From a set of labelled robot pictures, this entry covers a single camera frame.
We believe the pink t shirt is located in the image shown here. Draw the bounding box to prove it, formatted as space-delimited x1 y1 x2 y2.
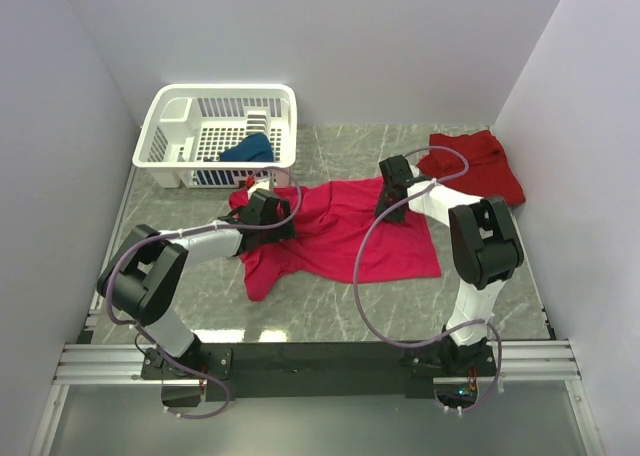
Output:
241 177 441 302

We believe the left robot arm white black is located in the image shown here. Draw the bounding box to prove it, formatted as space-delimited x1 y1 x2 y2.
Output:
96 189 299 378

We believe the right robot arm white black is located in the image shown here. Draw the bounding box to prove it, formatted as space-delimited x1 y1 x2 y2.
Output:
375 155 524 375

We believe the blue t shirt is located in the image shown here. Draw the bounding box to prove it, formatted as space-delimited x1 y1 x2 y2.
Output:
194 133 275 187

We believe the dark red folded t shirt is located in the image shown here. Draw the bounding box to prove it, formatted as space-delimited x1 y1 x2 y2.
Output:
417 130 526 206

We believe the white plastic basket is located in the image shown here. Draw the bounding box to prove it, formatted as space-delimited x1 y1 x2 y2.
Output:
133 84 298 189

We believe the black base beam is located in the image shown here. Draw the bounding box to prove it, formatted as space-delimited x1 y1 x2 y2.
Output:
140 341 496 402

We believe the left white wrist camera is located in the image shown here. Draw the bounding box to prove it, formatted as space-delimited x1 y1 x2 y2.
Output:
240 174 273 194

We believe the aluminium rail frame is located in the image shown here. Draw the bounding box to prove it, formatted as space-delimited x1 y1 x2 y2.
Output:
29 165 601 456

